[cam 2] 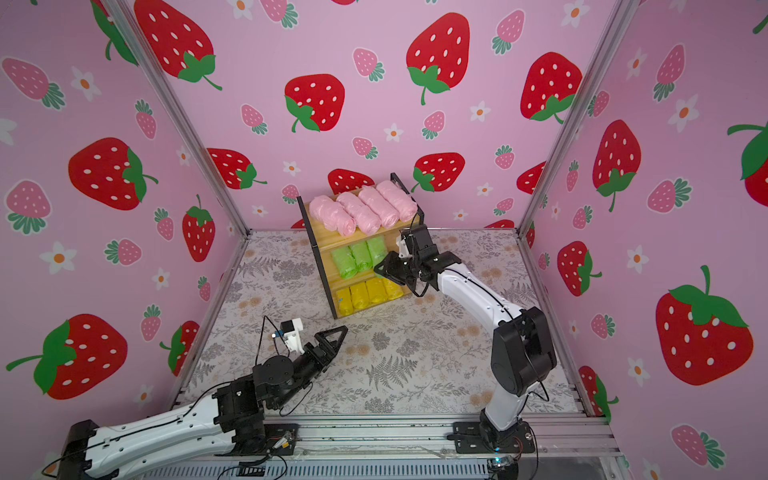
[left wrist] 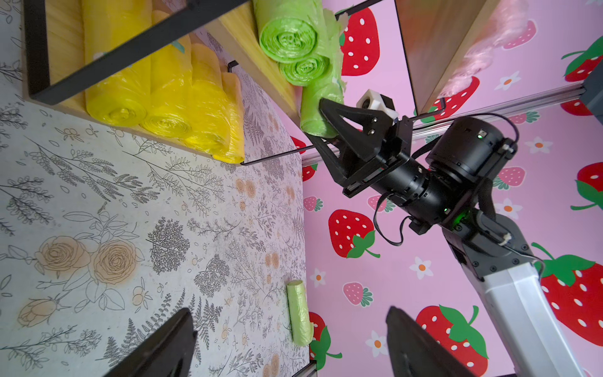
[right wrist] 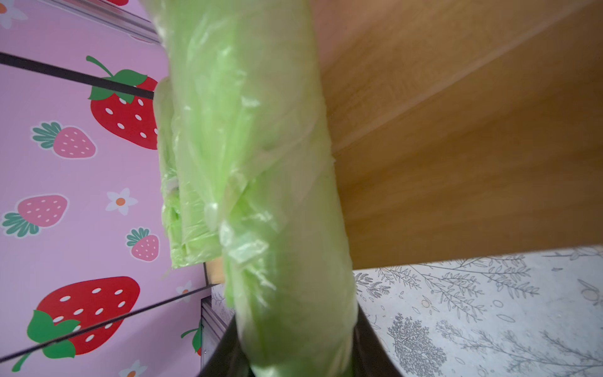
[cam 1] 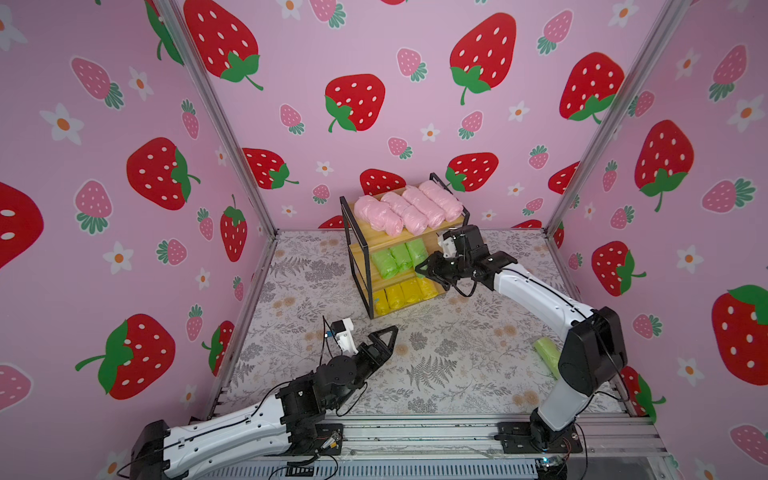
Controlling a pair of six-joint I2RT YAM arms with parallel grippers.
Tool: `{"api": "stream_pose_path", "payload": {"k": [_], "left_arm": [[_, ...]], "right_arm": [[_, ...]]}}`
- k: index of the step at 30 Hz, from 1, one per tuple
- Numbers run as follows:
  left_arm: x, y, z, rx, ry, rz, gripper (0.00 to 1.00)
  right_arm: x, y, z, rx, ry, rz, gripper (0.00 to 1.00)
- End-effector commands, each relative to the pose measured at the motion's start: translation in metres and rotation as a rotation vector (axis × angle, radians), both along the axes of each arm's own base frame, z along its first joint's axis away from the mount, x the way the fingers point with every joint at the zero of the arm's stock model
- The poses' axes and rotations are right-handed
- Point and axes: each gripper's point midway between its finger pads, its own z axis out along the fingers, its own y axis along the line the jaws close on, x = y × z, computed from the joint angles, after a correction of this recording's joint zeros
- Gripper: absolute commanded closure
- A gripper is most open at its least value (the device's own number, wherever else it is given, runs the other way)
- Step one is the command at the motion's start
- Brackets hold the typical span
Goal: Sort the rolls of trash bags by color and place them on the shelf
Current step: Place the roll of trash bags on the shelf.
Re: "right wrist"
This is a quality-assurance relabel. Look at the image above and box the three-tier wooden shelf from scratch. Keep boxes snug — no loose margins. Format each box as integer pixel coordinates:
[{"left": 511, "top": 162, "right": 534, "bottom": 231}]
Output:
[{"left": 0, "top": 0, "right": 603, "bottom": 364}]

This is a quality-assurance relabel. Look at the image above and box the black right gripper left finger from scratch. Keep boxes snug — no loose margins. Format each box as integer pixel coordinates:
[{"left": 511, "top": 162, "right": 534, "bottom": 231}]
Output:
[{"left": 198, "top": 318, "right": 254, "bottom": 377}]

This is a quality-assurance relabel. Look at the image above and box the green trash bag roll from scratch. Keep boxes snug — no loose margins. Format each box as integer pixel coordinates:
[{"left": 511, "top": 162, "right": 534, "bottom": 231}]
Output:
[
  {"left": 143, "top": 1, "right": 358, "bottom": 376},
  {"left": 153, "top": 77, "right": 221, "bottom": 269}
]

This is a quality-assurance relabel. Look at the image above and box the left aluminium corner post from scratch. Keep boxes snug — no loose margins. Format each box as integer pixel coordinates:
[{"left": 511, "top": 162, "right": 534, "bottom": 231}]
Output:
[{"left": 42, "top": 0, "right": 161, "bottom": 45}]

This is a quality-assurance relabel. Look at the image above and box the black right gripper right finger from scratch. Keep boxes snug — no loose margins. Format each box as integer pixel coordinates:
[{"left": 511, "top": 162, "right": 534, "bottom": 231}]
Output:
[{"left": 352, "top": 306, "right": 404, "bottom": 377}]

